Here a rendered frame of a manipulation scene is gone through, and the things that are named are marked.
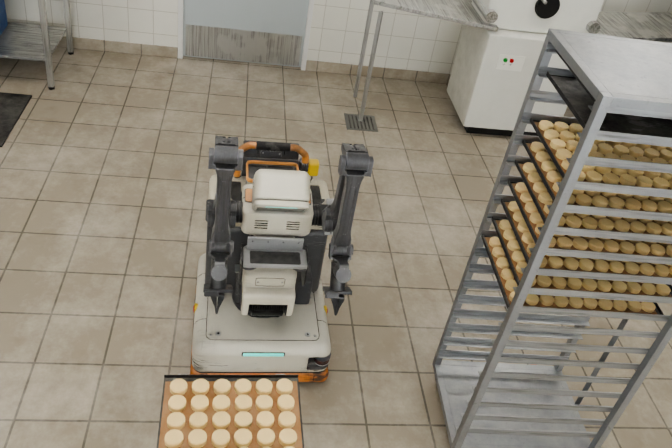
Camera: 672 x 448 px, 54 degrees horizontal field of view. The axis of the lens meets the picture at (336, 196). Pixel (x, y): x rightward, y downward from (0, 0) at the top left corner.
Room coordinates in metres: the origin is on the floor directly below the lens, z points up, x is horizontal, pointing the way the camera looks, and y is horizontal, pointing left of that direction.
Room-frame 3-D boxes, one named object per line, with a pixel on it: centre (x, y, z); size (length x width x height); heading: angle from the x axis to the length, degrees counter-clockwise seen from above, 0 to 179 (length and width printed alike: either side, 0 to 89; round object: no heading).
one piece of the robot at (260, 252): (1.99, 0.20, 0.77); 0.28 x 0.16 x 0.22; 103
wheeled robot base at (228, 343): (2.27, 0.26, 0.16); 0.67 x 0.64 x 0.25; 13
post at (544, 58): (2.18, -0.61, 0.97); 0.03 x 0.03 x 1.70; 9
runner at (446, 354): (2.20, -0.92, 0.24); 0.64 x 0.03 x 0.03; 99
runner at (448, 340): (2.20, -0.92, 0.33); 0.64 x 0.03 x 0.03; 99
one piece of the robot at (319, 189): (2.36, 0.28, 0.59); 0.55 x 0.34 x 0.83; 103
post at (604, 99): (1.74, -0.69, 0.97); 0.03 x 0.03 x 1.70; 9
